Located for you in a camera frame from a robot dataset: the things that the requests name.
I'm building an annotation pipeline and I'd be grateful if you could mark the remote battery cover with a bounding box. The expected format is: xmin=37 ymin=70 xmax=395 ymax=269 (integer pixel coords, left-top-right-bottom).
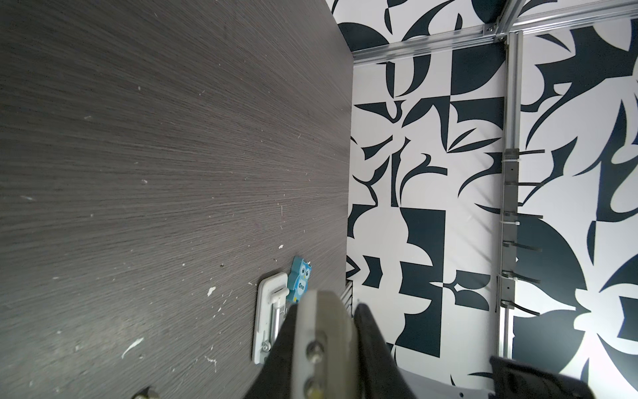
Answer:
xmin=132 ymin=387 xmax=160 ymax=399

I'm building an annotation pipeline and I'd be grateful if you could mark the blue owl toy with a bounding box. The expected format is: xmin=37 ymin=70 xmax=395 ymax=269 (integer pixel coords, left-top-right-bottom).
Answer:
xmin=287 ymin=256 xmax=312 ymax=304

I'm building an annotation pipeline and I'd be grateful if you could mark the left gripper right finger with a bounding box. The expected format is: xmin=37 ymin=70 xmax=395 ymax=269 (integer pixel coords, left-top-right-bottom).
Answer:
xmin=354 ymin=304 xmax=415 ymax=398

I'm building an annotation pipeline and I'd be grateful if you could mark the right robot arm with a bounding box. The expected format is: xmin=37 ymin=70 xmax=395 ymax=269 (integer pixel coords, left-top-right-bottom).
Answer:
xmin=388 ymin=357 xmax=595 ymax=398

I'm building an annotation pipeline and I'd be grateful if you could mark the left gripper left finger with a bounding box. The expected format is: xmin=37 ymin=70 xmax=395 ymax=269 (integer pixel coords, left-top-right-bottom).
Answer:
xmin=244 ymin=290 xmax=361 ymax=398

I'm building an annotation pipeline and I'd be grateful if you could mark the silver metal phone stand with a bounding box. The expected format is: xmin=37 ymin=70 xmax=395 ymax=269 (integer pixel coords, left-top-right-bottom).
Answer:
xmin=252 ymin=272 xmax=289 ymax=365

